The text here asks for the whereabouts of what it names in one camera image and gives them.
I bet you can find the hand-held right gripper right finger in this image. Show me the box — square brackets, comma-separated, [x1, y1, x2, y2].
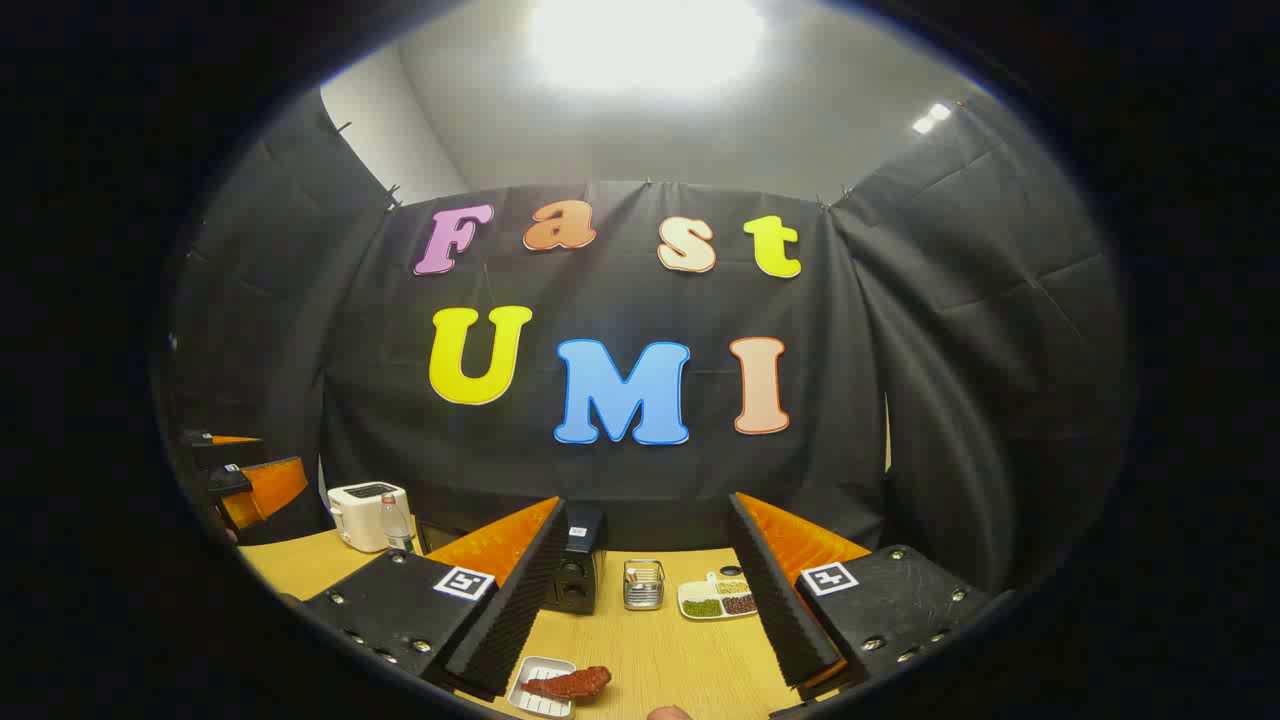
[727, 492, 996, 716]

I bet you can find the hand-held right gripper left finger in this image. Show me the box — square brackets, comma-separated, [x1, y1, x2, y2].
[300, 495, 569, 701]

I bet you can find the black electric oven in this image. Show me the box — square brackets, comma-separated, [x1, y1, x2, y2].
[415, 505, 608, 616]

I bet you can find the red meat piece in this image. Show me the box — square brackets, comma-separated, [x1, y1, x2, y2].
[522, 666, 613, 700]

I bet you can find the white divided dish with beans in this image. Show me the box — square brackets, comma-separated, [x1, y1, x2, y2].
[677, 570, 759, 621]

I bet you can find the white toaster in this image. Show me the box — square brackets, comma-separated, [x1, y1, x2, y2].
[327, 482, 411, 553]

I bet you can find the small white rectangular plate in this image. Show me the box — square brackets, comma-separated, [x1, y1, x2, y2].
[507, 656, 578, 719]

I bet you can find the clear plastic bottle red label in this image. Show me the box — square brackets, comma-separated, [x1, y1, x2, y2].
[380, 493, 414, 553]

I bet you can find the black backdrop cloth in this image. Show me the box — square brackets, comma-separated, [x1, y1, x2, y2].
[160, 85, 1136, 591]

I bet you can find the large ceiling light panel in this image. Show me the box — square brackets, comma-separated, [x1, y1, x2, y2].
[528, 0, 769, 98]

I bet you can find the metal wire basket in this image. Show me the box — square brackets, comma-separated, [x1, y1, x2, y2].
[622, 560, 666, 611]

